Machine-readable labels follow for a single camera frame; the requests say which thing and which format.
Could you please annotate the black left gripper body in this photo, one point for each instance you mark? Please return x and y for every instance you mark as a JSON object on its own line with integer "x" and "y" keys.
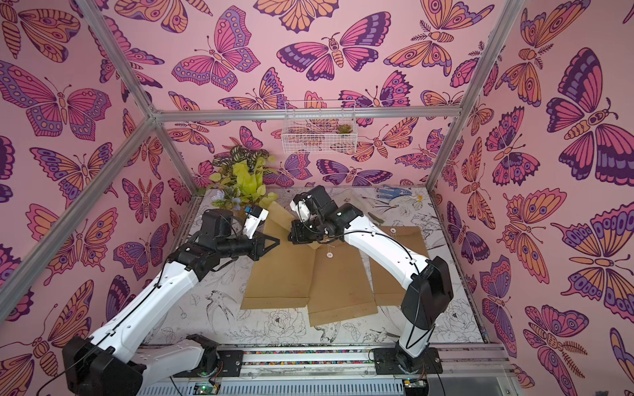
{"x": 255, "y": 247}

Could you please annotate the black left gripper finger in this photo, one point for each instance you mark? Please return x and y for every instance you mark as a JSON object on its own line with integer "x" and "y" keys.
{"x": 267, "y": 237}
{"x": 264, "y": 246}

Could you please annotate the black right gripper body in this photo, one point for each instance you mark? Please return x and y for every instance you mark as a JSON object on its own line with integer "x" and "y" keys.
{"x": 307, "y": 233}

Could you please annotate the brown kraft file bag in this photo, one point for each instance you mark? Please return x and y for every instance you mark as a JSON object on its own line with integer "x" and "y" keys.
{"x": 340, "y": 288}

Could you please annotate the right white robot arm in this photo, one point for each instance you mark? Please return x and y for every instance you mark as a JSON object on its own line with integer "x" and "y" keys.
{"x": 426, "y": 281}

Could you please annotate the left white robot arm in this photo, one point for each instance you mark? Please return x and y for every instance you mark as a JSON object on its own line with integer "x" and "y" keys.
{"x": 113, "y": 359}

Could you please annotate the potted green plant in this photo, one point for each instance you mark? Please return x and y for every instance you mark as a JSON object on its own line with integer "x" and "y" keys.
{"x": 238, "y": 179}

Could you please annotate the small succulent in basket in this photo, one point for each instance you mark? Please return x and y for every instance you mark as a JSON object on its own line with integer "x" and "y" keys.
{"x": 345, "y": 129}

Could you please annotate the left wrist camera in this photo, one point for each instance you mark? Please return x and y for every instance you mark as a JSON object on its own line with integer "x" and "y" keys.
{"x": 255, "y": 215}

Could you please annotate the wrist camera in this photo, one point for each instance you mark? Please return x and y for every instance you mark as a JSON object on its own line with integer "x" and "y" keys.
{"x": 255, "y": 215}
{"x": 299, "y": 206}

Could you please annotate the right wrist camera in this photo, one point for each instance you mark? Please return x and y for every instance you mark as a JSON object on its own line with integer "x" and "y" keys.
{"x": 299, "y": 206}

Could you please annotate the white wire basket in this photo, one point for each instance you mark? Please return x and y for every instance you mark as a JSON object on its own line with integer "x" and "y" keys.
{"x": 310, "y": 126}

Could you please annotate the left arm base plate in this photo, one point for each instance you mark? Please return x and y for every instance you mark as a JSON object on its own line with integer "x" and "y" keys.
{"x": 216, "y": 364}

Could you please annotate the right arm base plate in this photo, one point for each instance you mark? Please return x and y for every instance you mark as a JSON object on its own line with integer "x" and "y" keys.
{"x": 393, "y": 361}

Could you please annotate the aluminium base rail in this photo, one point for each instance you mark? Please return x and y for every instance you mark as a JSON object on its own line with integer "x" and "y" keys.
{"x": 468, "y": 369}

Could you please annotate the aluminium frame post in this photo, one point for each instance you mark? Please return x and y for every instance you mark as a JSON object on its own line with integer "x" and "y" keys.
{"x": 496, "y": 41}

